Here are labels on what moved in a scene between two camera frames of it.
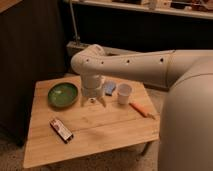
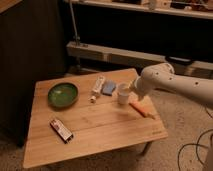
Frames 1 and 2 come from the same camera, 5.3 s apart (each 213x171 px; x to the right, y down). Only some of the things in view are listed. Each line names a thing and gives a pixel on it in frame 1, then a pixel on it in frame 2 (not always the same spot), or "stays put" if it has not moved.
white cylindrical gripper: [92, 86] -> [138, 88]
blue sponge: [109, 87] stays put
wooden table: [62, 127] stays put
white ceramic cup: [124, 91] stays put
